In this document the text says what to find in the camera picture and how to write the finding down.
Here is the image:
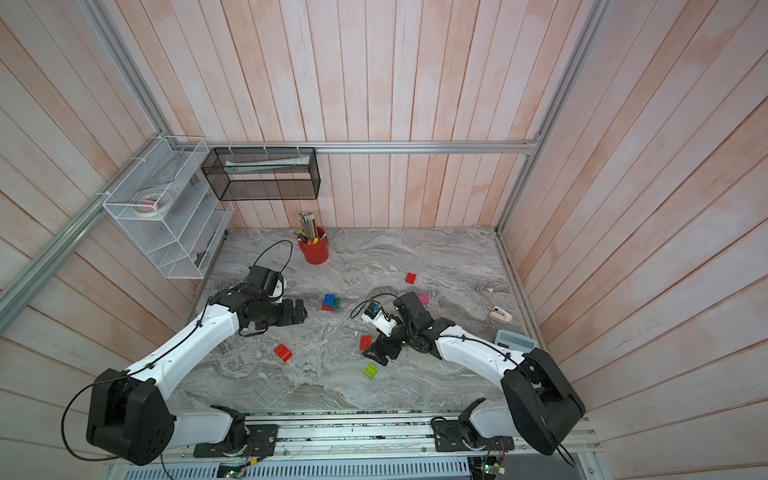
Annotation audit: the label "lime lego brick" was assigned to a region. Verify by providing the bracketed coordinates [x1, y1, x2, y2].
[363, 363, 378, 378]

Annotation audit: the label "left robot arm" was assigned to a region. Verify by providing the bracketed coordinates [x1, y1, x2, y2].
[85, 265, 307, 466]

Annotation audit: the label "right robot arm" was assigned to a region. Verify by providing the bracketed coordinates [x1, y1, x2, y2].
[350, 292, 586, 462]

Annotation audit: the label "red pen cup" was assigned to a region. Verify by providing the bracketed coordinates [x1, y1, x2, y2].
[297, 227, 329, 265]

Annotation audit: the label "pens in cup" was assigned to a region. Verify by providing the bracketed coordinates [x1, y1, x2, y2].
[297, 212, 325, 244]

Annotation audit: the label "small white pink object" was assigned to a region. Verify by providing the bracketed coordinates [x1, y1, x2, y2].
[489, 306, 514, 323]

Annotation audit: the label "calculator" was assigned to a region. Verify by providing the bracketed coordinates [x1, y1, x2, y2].
[494, 330, 539, 353]

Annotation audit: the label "black mesh basket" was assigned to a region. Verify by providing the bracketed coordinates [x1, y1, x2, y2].
[201, 147, 321, 201]

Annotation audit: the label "tape roll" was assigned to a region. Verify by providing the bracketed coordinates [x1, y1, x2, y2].
[131, 191, 168, 218]

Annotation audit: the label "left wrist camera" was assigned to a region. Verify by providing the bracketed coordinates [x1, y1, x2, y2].
[268, 274, 285, 302]

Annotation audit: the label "aluminium rail front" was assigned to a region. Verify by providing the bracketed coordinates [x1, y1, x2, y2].
[104, 410, 601, 466]

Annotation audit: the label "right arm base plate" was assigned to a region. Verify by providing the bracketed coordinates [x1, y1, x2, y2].
[430, 416, 514, 452]

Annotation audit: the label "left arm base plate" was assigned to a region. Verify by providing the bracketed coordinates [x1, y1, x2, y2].
[193, 424, 279, 459]

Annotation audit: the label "white wire shelf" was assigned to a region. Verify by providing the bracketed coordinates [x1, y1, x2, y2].
[103, 136, 234, 280]

